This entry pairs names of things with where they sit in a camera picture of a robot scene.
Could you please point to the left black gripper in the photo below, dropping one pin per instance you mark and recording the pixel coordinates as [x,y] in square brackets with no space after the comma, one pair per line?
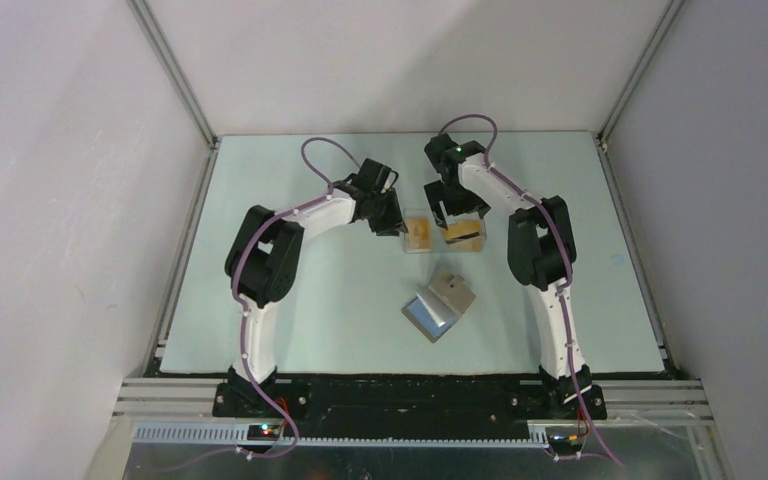
[394,223]

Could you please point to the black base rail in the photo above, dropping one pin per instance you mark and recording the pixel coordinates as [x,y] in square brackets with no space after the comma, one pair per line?
[403,407]

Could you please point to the grey card holder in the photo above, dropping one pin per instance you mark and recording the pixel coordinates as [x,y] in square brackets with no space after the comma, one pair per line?
[436,308]

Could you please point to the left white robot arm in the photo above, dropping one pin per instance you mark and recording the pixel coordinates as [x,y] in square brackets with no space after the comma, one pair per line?
[263,261]

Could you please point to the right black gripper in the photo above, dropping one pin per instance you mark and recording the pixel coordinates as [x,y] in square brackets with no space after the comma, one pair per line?
[435,194]

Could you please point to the clear plastic card box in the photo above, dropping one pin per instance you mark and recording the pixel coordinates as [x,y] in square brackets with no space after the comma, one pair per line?
[439,245]

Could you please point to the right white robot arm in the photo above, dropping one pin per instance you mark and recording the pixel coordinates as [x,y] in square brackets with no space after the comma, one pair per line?
[540,250]

